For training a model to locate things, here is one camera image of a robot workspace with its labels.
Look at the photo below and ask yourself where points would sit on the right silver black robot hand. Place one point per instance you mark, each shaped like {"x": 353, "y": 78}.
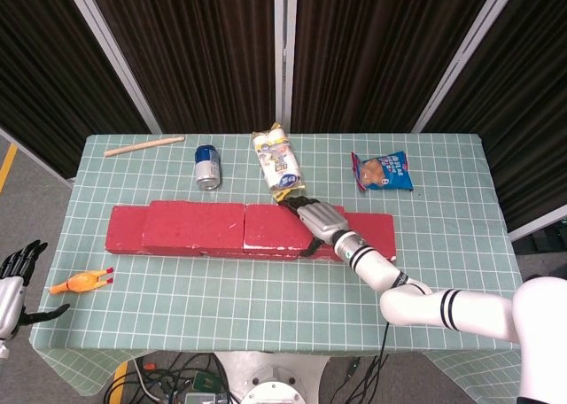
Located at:
{"x": 323, "y": 220}

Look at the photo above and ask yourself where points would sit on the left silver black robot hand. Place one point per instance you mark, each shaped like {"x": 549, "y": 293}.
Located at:
{"x": 9, "y": 297}

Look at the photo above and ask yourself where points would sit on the red brick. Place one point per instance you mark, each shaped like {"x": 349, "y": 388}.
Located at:
{"x": 126, "y": 229}
{"x": 266, "y": 254}
{"x": 266, "y": 227}
{"x": 195, "y": 224}
{"x": 376, "y": 235}

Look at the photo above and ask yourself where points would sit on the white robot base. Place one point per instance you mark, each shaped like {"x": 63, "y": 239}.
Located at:
{"x": 274, "y": 377}

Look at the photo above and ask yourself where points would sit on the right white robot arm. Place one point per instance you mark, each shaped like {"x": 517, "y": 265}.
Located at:
{"x": 465, "y": 311}

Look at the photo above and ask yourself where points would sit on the orange rubber chicken toy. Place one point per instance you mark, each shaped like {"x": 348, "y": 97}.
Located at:
{"x": 80, "y": 282}

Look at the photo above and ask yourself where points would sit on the white yellow bread roll package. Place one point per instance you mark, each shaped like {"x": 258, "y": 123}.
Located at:
{"x": 279, "y": 162}

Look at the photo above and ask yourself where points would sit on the blue snack bag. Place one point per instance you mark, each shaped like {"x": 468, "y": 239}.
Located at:
{"x": 385, "y": 171}

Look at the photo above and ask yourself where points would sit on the blue silver drink can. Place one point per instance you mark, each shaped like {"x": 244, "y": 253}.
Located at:
{"x": 207, "y": 169}

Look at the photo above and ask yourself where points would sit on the green checkered tablecloth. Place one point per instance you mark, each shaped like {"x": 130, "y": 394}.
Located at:
{"x": 221, "y": 306}

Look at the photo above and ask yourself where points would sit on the dark fabric partition panel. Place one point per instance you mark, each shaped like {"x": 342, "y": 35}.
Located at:
{"x": 381, "y": 54}
{"x": 190, "y": 54}
{"x": 531, "y": 111}
{"x": 48, "y": 76}

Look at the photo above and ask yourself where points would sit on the wooden stick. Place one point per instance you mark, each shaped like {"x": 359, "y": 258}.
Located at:
{"x": 144, "y": 146}

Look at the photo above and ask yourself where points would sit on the green circuit board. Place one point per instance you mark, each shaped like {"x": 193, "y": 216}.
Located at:
{"x": 204, "y": 382}

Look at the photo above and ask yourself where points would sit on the grey metal partition post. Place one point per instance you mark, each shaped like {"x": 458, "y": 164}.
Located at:
{"x": 465, "y": 54}
{"x": 113, "y": 54}
{"x": 282, "y": 54}

